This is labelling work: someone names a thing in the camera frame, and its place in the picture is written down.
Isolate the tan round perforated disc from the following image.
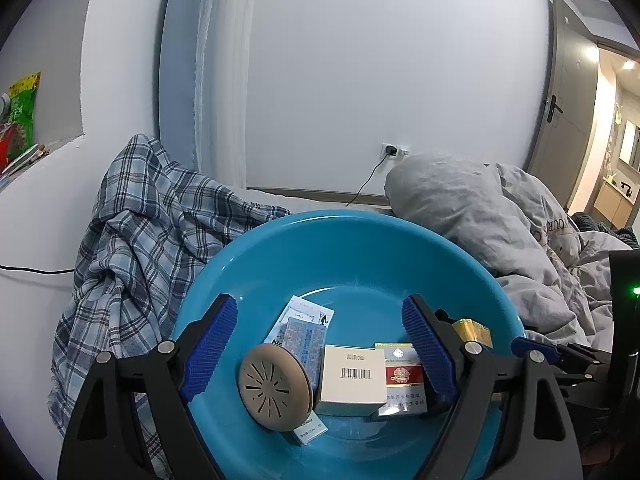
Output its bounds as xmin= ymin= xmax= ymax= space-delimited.
xmin=238 ymin=344 xmax=315 ymax=432

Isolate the dark striped cloth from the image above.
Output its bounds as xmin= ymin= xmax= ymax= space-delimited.
xmin=572 ymin=212 xmax=640 ymax=248

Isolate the blue patterned packet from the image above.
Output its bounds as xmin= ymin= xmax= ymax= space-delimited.
xmin=280 ymin=316 xmax=327 ymax=396

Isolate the blue curtain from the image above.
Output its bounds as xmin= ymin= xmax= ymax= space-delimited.
xmin=159 ymin=0 xmax=211 ymax=176

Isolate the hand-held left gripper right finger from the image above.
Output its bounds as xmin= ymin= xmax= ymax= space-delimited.
xmin=401 ymin=294 xmax=585 ymax=480

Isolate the red and white cigarette pack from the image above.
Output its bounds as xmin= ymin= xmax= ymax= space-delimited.
xmin=374 ymin=342 xmax=428 ymax=418

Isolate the grey duvet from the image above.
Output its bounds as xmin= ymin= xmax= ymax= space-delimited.
xmin=480 ymin=162 xmax=636 ymax=353

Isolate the hallway cabinet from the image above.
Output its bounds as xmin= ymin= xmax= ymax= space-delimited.
xmin=595 ymin=175 xmax=637 ymax=222

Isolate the stack of thin booklets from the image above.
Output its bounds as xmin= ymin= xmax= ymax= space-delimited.
xmin=0 ymin=144 xmax=51 ymax=181

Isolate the grey door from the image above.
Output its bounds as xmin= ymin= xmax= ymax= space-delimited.
xmin=527 ymin=0 xmax=601 ymax=211

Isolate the white box with blue print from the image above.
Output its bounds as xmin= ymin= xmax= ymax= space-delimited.
xmin=263 ymin=295 xmax=335 ymax=348

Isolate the small teal and white box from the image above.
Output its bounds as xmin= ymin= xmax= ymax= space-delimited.
xmin=287 ymin=412 xmax=328 ymax=447

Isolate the black charger cable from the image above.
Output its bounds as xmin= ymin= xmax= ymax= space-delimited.
xmin=346 ymin=152 xmax=393 ymax=207

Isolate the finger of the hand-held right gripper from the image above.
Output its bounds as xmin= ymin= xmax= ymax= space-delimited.
xmin=552 ymin=362 xmax=610 ymax=403
xmin=511 ymin=336 xmax=611 ymax=368

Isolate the thin black cable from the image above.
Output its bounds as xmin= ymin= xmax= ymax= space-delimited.
xmin=0 ymin=264 xmax=76 ymax=276

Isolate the blue plaid shirt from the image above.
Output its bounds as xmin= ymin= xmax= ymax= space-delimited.
xmin=54 ymin=133 xmax=293 ymax=478

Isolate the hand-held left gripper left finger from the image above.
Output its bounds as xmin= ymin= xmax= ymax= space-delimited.
xmin=57 ymin=294 xmax=238 ymax=480

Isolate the gold box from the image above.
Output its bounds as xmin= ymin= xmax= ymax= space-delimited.
xmin=451 ymin=318 xmax=493 ymax=348

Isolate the beige box with barcode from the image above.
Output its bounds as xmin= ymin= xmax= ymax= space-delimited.
xmin=316 ymin=344 xmax=387 ymax=416

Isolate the green snack bag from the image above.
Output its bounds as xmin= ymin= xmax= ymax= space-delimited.
xmin=7 ymin=71 xmax=42 ymax=158

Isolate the white sheer curtain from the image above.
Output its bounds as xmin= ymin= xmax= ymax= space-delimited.
xmin=192 ymin=0 xmax=256 ymax=191

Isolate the blue plastic basin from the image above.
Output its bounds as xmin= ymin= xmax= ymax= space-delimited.
xmin=171 ymin=208 xmax=528 ymax=480

